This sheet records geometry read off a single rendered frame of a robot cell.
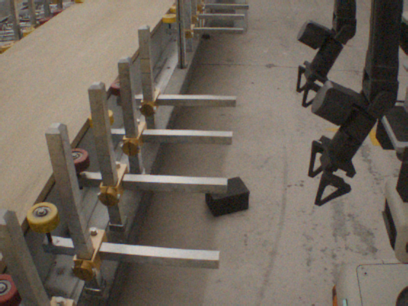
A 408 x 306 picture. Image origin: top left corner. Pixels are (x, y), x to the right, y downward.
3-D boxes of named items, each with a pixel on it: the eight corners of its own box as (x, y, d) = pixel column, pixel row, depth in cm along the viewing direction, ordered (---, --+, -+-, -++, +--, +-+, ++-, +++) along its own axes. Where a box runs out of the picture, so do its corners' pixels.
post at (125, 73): (146, 191, 153) (131, 55, 128) (143, 197, 151) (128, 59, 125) (135, 190, 154) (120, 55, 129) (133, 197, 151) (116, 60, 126)
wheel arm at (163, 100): (235, 105, 165) (235, 95, 163) (235, 109, 163) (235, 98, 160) (119, 103, 170) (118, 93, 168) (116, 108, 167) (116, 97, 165)
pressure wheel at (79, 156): (68, 198, 123) (60, 164, 117) (68, 183, 129) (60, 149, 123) (95, 194, 124) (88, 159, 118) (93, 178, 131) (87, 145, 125)
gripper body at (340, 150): (325, 169, 83) (346, 138, 79) (316, 141, 92) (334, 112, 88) (351, 181, 84) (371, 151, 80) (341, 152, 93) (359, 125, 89)
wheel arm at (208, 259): (219, 261, 104) (219, 248, 102) (218, 272, 101) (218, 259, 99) (49, 245, 108) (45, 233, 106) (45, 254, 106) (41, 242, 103)
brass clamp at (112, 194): (131, 178, 129) (129, 164, 127) (119, 208, 118) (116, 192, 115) (111, 178, 130) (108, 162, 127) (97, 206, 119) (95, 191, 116)
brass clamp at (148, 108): (162, 100, 171) (162, 88, 169) (155, 116, 160) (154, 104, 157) (146, 100, 172) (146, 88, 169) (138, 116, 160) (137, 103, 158)
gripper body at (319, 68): (308, 79, 119) (321, 56, 115) (301, 65, 127) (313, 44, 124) (327, 89, 120) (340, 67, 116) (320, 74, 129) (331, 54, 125)
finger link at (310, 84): (294, 105, 121) (311, 77, 116) (290, 94, 127) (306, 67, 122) (315, 115, 123) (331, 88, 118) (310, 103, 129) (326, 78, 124)
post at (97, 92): (127, 233, 131) (105, 79, 106) (124, 241, 128) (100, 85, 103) (116, 232, 131) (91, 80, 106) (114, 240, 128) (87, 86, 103)
